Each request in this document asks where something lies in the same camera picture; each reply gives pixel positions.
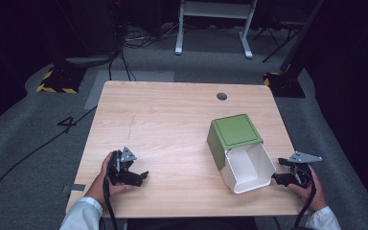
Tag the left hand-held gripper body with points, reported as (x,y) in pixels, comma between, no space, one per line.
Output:
(117,167)

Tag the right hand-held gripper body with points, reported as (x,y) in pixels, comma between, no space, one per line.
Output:
(301,167)

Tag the white plastic drawer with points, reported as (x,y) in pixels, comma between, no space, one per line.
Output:
(247,167)

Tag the green drawer case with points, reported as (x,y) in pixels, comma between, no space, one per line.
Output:
(233,131)

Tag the person's left hand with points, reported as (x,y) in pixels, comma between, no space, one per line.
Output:
(103,185)

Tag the person's right hand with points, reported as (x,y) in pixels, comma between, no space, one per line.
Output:
(313,195)

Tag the grey tape piece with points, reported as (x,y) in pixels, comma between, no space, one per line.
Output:
(76,187)

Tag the black yellow striped stand base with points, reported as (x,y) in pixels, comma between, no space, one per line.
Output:
(284,84)
(60,81)

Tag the grey round table grommet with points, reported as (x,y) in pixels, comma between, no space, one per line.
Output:
(221,96)

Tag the grey flat stand foot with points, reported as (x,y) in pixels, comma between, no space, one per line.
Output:
(89,60)

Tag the black folding tripod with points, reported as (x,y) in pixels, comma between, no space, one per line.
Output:
(278,35)

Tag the dark slanted stand pole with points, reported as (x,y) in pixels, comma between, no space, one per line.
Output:
(300,35)

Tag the white metal desk frame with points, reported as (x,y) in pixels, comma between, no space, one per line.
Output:
(215,11)

